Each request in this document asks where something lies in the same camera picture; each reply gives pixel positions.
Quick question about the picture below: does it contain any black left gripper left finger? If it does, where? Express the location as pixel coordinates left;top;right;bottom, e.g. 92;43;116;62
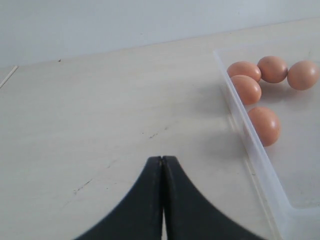
77;156;163;240

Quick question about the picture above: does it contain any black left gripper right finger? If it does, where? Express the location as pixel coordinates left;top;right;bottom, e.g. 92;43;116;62
162;156;262;240

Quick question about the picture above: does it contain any clear plastic tray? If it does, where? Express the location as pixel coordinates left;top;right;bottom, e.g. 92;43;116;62
213;45;320;240

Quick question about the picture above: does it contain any brown egg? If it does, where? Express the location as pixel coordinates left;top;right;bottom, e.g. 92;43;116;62
257;55;288;84
227;61;262;82
230;75;262;105
287;60;320;91
247;106;281;147

